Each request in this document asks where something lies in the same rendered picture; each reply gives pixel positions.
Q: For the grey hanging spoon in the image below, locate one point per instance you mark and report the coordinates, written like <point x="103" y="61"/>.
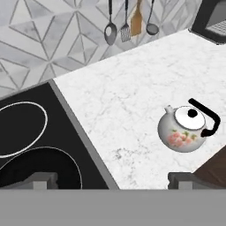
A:
<point x="110" y="31"/>

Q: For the black glass hob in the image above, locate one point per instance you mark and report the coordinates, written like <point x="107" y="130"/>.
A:
<point x="35" y="138"/>

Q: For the wooden hanging spatula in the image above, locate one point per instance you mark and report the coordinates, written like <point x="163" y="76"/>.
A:
<point x="136" y="22"/>

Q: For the grey hanging slotted spatula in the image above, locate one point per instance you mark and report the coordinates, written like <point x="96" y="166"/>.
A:
<point x="125" y="29"/>

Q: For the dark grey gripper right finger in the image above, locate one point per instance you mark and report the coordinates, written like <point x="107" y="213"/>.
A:
<point x="183" y="180"/>

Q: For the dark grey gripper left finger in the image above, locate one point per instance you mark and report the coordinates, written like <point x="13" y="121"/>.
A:
<point x="44" y="180"/>

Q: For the grey hanging ladle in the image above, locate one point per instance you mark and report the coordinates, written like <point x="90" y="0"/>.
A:
<point x="152" y="25"/>

